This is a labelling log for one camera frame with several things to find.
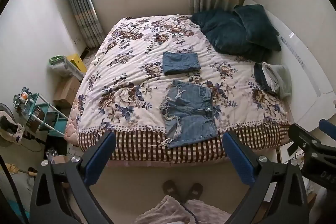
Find black cable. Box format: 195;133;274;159
183;202;201;224

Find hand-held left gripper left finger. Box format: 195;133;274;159
30;131;117;224

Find standing fan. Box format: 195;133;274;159
0;103;26;149

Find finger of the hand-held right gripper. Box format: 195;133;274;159
319;119;336;141
288;123;336;161

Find person's pink fuzzy pants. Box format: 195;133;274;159
134;195;232;224

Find brown slipper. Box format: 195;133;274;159
184;182;203;204
162;179;182;204

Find floral quilted bedspread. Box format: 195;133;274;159
64;14;292;165

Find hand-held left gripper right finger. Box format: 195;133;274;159
223;131;309;224

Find folded denim shorts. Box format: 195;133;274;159
162;51;201;76

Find clear plastic storage bin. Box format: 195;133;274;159
48;55;85;82

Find frayed denim shorts pants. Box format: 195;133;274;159
157;80;219;149

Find folded white garment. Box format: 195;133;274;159
261;62;282;94

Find white nightstand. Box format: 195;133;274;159
278;140;305;165

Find large dark teal pillow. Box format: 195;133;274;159
191;9;273;62

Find folded grey-green garment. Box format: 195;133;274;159
273;64;293;99

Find small dark teal pillow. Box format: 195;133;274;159
233;4;282;52

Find folded dark navy garment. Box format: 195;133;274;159
253;63;275;95

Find brown cardboard box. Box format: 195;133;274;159
53;76;81;109

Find white bed headboard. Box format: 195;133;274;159
243;0;336;135

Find yellow box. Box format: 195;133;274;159
66;52;88;74

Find teal shelf rack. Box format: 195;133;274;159
14;87;70;137

